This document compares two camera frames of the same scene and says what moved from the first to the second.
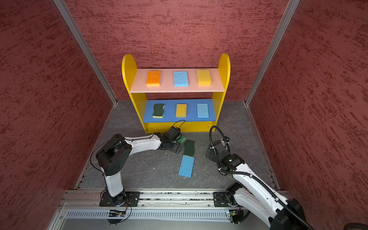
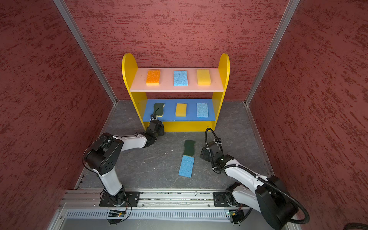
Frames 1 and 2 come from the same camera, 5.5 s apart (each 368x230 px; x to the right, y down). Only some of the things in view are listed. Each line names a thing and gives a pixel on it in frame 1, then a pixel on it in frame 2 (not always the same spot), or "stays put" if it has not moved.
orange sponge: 153,78 stays put
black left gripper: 177,149 -> 162,131
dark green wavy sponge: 158,110 stays put
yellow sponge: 203,77 stays put
